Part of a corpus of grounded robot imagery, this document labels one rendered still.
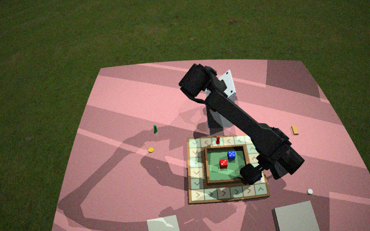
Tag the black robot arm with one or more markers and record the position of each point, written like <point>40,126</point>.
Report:
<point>270,142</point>

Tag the red die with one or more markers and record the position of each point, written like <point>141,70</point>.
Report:
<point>223,163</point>

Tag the blue die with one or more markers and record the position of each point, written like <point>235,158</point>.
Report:
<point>231,155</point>

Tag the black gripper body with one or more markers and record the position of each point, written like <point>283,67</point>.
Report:
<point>253,174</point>

